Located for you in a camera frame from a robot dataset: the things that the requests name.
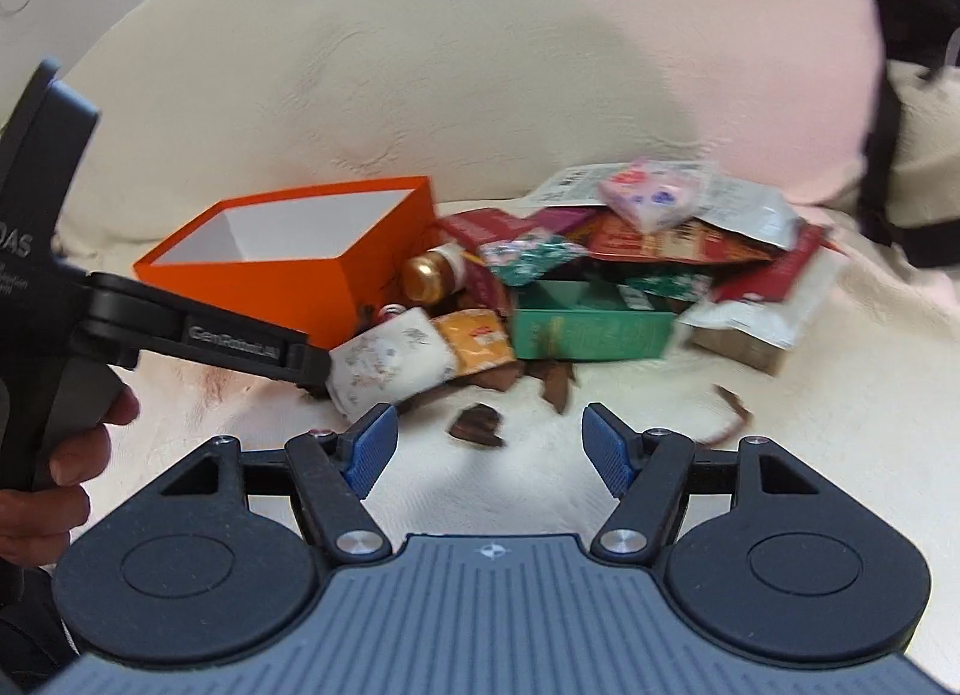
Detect brown wrapped chocolate piece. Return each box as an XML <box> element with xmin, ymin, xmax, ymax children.
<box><xmin>446</xmin><ymin>402</ymin><xmax>509</xmax><ymax>450</ymax></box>

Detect dark red packet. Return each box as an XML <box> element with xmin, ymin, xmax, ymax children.
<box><xmin>439</xmin><ymin>207</ymin><xmax>601</xmax><ymax>255</ymax></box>

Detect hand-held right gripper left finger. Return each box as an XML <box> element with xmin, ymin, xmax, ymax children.
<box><xmin>157</xmin><ymin>402</ymin><xmax>399</xmax><ymax>565</ymax></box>

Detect white floral packet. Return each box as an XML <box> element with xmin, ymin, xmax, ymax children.
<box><xmin>326</xmin><ymin>309</ymin><xmax>459</xmax><ymax>420</ymax></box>

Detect green cardboard box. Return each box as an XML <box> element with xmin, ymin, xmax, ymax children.
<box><xmin>510</xmin><ymin>279</ymin><xmax>680</xmax><ymax>365</ymax></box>

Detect gold-capped brown bottle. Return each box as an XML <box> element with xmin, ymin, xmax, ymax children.
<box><xmin>401</xmin><ymin>241</ymin><xmax>470</xmax><ymax>307</ymax></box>

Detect orange cardboard box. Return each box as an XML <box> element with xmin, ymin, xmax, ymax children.
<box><xmin>133</xmin><ymin>175</ymin><xmax>440</xmax><ymax>353</ymax></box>

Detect silver foil packet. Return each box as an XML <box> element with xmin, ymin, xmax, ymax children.
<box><xmin>694</xmin><ymin>174</ymin><xmax>805</xmax><ymax>251</ymax></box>

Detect brown wrapper piece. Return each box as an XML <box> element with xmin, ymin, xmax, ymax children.
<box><xmin>525</xmin><ymin>361</ymin><xmax>580</xmax><ymax>416</ymax></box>
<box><xmin>697</xmin><ymin>384</ymin><xmax>756</xmax><ymax>450</ymax></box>

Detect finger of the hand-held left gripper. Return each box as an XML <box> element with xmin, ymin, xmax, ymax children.
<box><xmin>79</xmin><ymin>272</ymin><xmax>333</xmax><ymax>397</ymax></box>

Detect wide red snack packet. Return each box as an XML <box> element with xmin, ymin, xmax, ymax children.
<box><xmin>583</xmin><ymin>213</ymin><xmax>775</xmax><ymax>266</ymax></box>

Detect red and white packet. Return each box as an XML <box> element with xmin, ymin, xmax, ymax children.
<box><xmin>677</xmin><ymin>222</ymin><xmax>850</xmax><ymax>353</ymax></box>

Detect person's left hand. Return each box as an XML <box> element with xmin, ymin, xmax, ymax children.
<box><xmin>0</xmin><ymin>391</ymin><xmax>141</xmax><ymax>565</ymax></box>

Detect white printed packet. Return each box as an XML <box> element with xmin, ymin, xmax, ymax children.
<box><xmin>521</xmin><ymin>163</ymin><xmax>640</xmax><ymax>210</ymax></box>

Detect brown cardboard box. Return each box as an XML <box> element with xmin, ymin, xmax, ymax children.
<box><xmin>690</xmin><ymin>331</ymin><xmax>790</xmax><ymax>375</ymax></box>

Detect orange snack packet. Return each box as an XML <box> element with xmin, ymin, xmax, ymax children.
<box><xmin>431</xmin><ymin>309</ymin><xmax>520</xmax><ymax>378</ymax></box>

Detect pink floral packet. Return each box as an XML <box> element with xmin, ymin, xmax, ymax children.
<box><xmin>598</xmin><ymin>158</ymin><xmax>710</xmax><ymax>232</ymax></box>

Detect green patterned packet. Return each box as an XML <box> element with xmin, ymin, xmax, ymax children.
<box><xmin>621</xmin><ymin>273</ymin><xmax>715</xmax><ymax>304</ymax></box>
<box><xmin>480</xmin><ymin>230</ymin><xmax>590</xmax><ymax>288</ymax></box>

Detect white cloth bag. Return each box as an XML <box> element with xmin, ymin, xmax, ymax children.
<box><xmin>891</xmin><ymin>28</ymin><xmax>960</xmax><ymax>269</ymax></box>

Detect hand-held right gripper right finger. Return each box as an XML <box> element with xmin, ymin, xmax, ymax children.
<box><xmin>582</xmin><ymin>402</ymin><xmax>824</xmax><ymax>559</ymax></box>

